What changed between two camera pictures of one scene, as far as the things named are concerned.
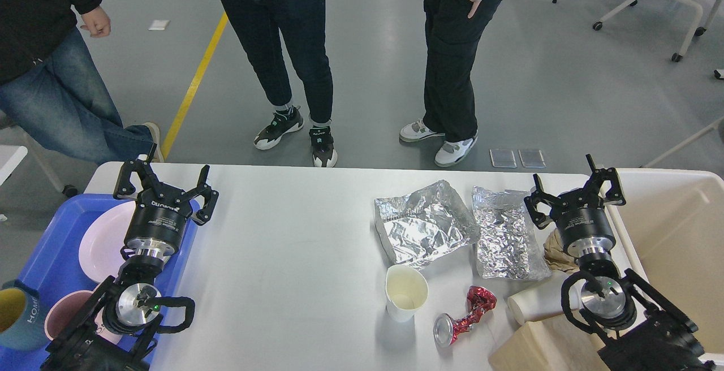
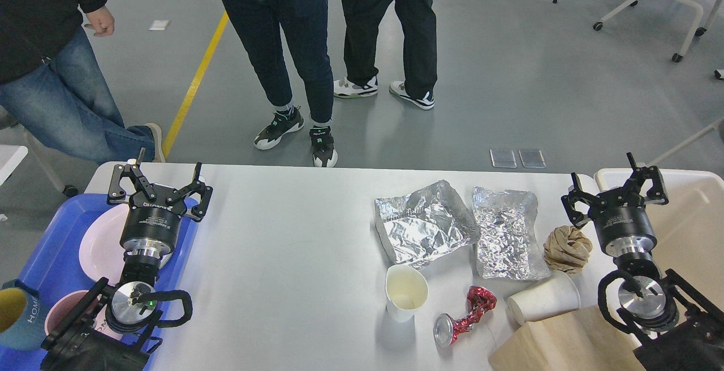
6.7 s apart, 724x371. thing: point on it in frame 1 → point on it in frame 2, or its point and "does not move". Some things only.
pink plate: [102, 240] does not move
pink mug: [65, 306] does not move
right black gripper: [581, 216] → [622, 223]
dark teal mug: [22, 326] does not move
